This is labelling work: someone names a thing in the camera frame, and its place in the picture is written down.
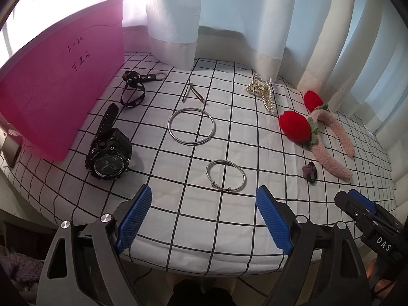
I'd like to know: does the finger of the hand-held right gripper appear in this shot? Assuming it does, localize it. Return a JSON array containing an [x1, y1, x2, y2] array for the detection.
[[348, 189, 397, 225], [334, 190, 370, 230]]

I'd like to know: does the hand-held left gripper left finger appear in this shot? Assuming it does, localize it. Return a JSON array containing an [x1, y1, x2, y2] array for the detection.
[[38, 185, 153, 306]]

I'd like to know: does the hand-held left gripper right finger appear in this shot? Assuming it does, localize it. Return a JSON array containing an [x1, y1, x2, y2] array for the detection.
[[256, 185, 373, 306]]

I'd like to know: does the black ribbon hair tie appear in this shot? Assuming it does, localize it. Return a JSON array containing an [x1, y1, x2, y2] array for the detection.
[[121, 70, 168, 108]]

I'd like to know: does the pink plastic storage box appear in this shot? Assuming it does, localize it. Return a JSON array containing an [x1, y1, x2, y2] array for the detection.
[[0, 0, 131, 163]]

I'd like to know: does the person's right hand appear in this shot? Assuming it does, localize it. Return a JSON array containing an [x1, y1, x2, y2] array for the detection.
[[365, 260, 394, 297]]

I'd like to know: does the white checked cloth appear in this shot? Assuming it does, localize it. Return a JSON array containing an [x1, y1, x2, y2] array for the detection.
[[6, 53, 399, 276]]

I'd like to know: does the black sport watch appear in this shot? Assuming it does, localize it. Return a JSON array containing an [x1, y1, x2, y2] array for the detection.
[[84, 103, 133, 180]]

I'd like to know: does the large silver bangle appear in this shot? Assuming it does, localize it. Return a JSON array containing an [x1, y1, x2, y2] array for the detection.
[[168, 108, 216, 146]]

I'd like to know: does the pink strawberry headband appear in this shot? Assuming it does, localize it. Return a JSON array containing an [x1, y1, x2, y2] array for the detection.
[[278, 90, 355, 180]]

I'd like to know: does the purple knitted cloth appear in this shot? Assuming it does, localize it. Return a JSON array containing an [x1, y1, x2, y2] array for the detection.
[[0, 252, 43, 286]]

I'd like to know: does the pearl hair claw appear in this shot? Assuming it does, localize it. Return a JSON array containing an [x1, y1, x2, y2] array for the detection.
[[246, 73, 277, 114]]

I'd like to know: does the thin brown hair clip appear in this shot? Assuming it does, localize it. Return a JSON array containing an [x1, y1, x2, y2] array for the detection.
[[182, 78, 207, 105]]

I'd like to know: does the grey phone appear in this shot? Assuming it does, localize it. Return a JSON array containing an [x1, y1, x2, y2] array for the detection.
[[2, 135, 23, 168]]

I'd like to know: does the white curtain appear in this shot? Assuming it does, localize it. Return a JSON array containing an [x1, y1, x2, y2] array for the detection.
[[0, 0, 408, 182]]

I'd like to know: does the small silver bracelet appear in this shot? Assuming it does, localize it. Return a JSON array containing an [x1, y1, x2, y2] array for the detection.
[[206, 159, 247, 193]]

